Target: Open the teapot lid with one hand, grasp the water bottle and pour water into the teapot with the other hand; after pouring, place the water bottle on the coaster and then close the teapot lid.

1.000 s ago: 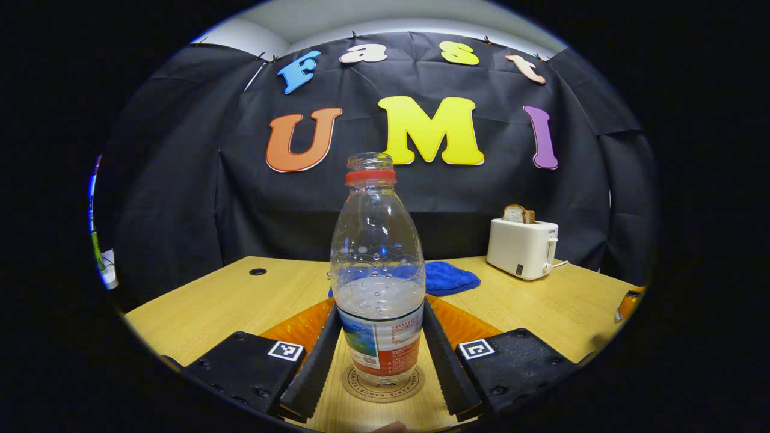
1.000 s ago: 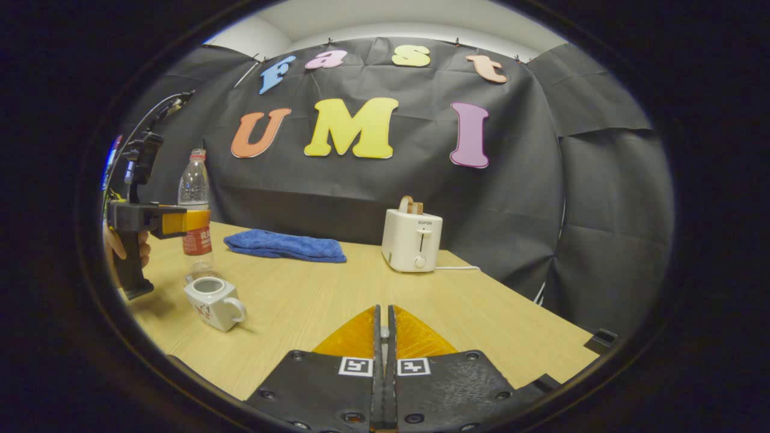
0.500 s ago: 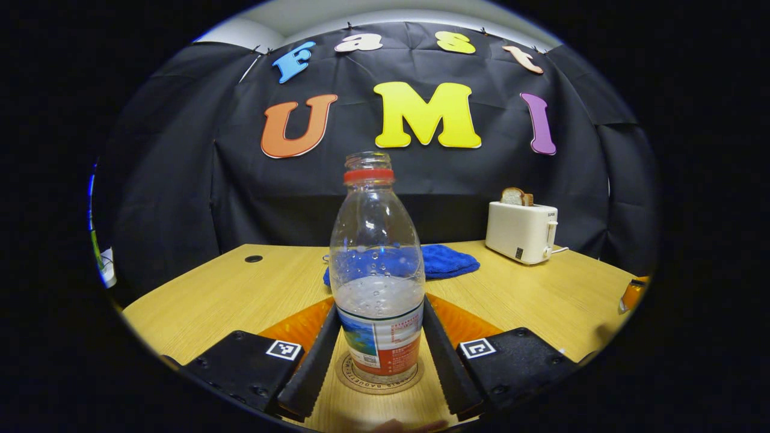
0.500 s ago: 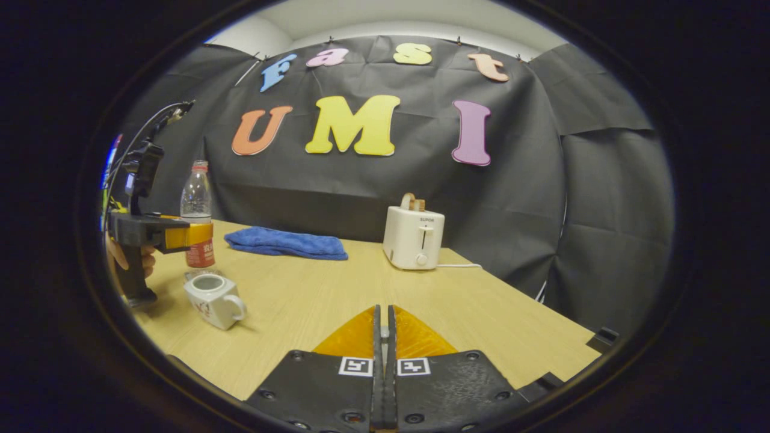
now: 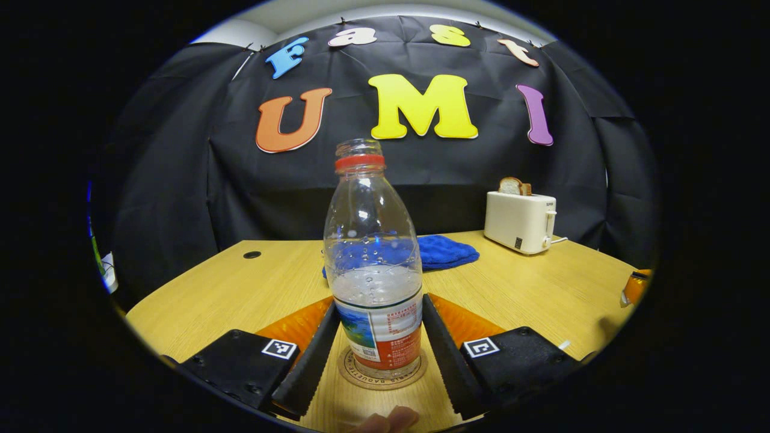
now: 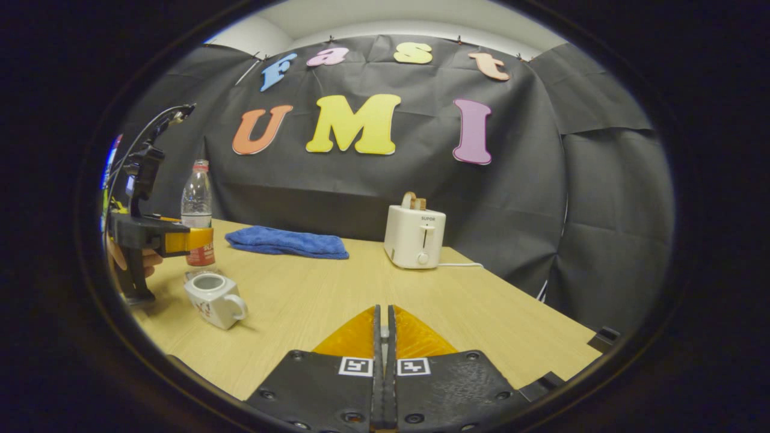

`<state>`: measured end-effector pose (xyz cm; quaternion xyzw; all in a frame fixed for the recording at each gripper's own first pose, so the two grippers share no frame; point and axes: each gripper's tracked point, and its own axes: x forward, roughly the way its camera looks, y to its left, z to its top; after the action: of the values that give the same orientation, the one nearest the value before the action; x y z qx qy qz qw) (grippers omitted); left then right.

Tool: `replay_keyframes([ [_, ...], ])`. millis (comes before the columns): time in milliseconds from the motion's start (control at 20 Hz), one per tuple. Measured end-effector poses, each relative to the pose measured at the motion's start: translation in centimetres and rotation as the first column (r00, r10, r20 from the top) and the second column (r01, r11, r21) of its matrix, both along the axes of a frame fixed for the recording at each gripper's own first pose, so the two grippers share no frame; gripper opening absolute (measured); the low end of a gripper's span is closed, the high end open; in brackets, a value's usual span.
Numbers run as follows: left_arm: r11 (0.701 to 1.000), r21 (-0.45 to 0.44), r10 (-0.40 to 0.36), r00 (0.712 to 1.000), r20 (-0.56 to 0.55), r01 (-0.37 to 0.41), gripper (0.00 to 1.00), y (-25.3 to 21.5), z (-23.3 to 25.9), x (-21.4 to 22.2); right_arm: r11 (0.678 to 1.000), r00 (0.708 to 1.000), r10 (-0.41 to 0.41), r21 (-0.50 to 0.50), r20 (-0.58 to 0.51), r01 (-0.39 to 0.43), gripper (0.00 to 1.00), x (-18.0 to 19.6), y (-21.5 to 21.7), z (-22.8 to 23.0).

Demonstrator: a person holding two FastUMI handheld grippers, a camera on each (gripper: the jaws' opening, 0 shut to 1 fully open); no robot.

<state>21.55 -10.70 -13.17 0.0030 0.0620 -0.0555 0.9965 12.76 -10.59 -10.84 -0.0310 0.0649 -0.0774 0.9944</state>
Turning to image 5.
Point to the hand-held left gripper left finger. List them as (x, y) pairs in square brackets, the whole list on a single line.
[(310, 361)]

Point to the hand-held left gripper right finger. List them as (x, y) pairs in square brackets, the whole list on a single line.
[(448, 361)]

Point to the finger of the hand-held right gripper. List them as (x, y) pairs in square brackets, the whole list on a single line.
[(634, 288)]

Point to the round wooden coaster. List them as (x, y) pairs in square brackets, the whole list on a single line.
[(349, 373)]

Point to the clear plastic water bottle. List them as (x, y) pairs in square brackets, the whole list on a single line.
[(373, 240)]

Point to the blue towel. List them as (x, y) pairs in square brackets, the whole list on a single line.
[(448, 252)]

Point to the white toaster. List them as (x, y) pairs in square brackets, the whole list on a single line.
[(517, 224)]

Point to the bread slice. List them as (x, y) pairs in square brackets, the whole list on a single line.
[(512, 187)]

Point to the white side table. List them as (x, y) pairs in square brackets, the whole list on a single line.
[(109, 273)]

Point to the black backdrop cloth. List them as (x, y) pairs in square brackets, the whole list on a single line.
[(180, 180)]

